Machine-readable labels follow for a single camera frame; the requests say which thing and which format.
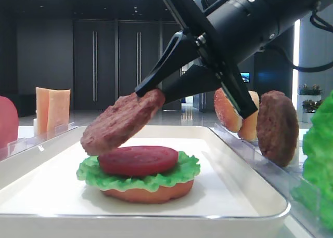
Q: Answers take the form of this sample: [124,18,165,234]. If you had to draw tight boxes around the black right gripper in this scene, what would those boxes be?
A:
[135,0,257,118]

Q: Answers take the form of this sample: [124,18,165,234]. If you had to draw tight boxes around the brown meat patty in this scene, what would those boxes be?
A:
[81,89,165,155]
[257,90,299,167]

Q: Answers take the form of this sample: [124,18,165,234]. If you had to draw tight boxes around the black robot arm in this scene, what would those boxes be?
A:
[135,0,332,118]

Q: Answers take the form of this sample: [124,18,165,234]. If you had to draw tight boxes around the green lettuce leaf on tray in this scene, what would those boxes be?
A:
[76,151,201,193]

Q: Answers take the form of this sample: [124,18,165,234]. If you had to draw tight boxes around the standing brown meat patty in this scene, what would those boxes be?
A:
[257,90,299,167]

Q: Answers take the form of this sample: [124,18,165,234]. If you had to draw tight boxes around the red tomato slice on tray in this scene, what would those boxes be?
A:
[98,146,178,177]

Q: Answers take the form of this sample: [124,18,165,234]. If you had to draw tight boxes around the orange cheese slice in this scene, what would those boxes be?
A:
[36,87,49,135]
[46,89,71,132]

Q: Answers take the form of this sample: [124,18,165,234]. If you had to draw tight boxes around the standing green lettuce leaf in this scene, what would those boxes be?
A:
[292,94,332,230]

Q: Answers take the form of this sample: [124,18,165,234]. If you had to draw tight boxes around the standing red tomato slice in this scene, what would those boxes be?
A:
[0,96,19,148]

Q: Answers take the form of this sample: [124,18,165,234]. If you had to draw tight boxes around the sesame bun top slice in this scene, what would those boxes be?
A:
[214,88,242,133]

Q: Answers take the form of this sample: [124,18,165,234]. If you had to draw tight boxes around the dark double doors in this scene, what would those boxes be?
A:
[73,20,180,110]

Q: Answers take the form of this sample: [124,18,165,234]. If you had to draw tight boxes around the potted plants in planter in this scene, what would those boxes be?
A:
[297,84,322,123]

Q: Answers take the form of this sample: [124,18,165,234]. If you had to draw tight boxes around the bun bottom on tray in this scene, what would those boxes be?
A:
[102,180,194,204]

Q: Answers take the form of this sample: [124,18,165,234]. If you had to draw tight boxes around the white rectangular metal tray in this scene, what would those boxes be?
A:
[1,126,291,237]

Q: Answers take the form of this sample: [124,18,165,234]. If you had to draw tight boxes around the small wall screen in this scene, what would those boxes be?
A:
[241,73,250,83]

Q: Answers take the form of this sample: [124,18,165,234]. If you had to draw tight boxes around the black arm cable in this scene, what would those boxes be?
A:
[262,4,333,73]

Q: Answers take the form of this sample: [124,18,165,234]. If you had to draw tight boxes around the clear rack rail right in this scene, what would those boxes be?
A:
[213,124,332,237]

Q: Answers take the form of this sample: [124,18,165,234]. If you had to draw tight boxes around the clear rack rail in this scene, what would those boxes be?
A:
[213,124,332,237]
[1,122,76,161]

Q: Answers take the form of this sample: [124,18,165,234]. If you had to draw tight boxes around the clear rack rail left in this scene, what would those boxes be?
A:
[1,122,76,161]

